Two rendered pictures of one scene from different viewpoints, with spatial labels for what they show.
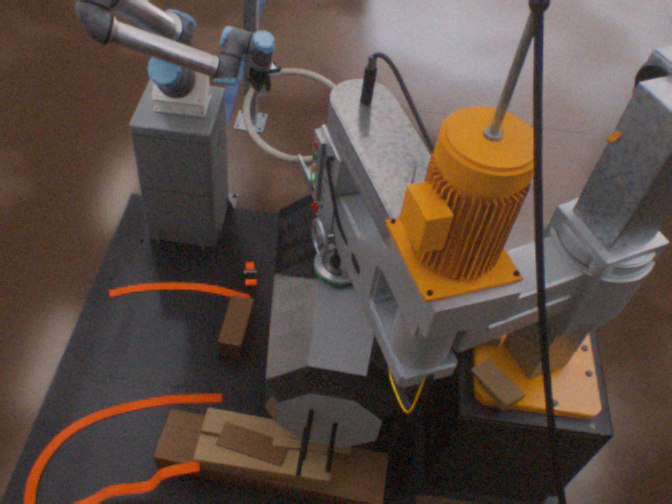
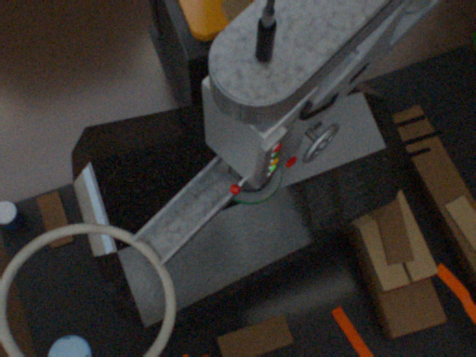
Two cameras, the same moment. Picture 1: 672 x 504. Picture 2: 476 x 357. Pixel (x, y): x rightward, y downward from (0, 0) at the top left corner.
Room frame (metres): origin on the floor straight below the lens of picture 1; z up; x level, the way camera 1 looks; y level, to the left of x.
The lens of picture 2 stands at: (2.15, 0.63, 3.07)
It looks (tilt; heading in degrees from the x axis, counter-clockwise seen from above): 72 degrees down; 246
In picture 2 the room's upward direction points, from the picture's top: 3 degrees clockwise
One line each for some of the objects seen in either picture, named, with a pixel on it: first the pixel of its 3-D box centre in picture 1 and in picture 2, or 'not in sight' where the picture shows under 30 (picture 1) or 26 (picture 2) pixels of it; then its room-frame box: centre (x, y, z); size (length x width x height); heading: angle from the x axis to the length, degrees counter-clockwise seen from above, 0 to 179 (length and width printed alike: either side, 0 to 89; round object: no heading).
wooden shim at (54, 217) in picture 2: not in sight; (55, 219); (2.58, -0.39, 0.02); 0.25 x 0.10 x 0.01; 90
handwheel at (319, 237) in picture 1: (329, 236); (311, 135); (1.64, 0.02, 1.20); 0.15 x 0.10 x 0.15; 25
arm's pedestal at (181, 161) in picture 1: (184, 167); not in sight; (2.69, 0.88, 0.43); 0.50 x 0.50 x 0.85; 1
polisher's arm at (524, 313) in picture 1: (543, 279); not in sight; (1.44, -0.70, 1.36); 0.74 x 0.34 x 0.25; 122
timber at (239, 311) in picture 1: (236, 326); (255, 340); (1.93, 0.44, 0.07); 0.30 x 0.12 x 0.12; 178
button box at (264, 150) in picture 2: (318, 166); (270, 157); (1.82, 0.10, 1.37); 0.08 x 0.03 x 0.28; 25
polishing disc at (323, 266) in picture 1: (340, 262); (249, 172); (1.80, -0.04, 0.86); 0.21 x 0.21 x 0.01
